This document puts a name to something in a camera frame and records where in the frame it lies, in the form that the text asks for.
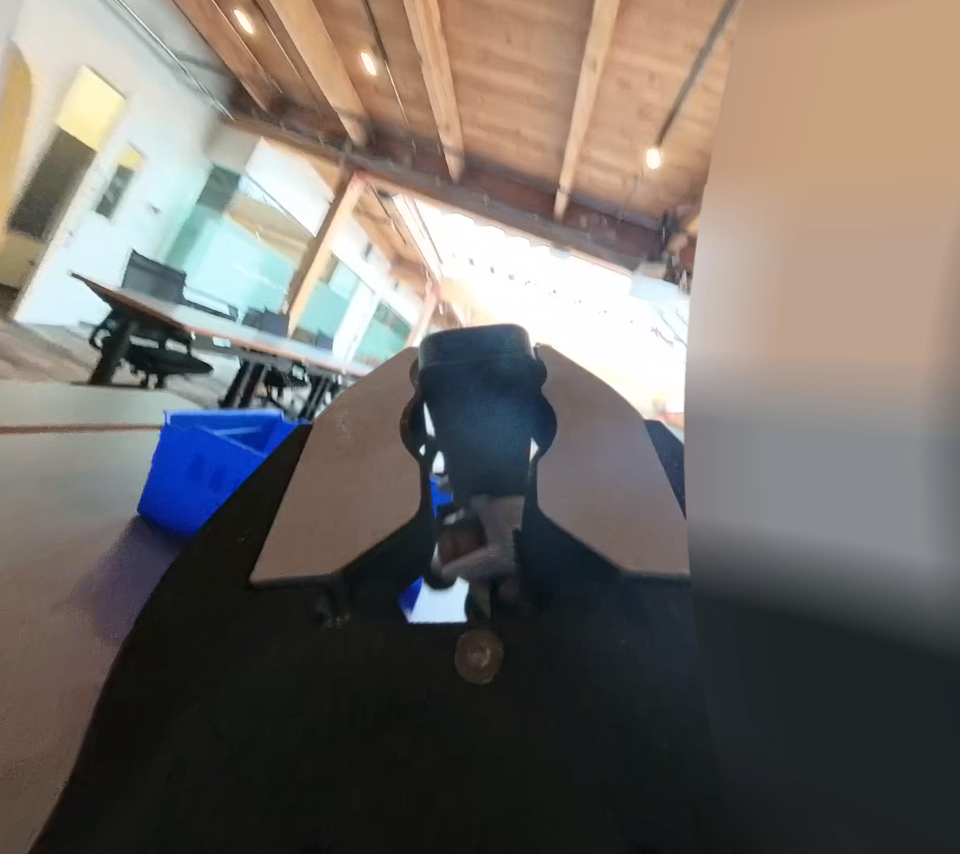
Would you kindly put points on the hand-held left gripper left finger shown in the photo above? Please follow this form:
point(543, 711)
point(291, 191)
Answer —
point(345, 487)

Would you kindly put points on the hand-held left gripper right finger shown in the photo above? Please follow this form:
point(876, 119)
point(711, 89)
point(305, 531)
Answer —
point(615, 479)

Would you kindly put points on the blue plastic bin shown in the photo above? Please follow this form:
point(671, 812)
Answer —
point(195, 472)

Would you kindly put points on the long office desk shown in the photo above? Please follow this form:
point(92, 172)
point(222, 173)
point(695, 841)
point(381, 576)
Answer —
point(225, 329)

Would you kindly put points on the black office chair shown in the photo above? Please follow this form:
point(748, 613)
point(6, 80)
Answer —
point(154, 273)

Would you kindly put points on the ceiling spotlight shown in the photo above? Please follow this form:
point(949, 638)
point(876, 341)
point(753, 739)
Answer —
point(367, 63)
point(652, 157)
point(244, 20)

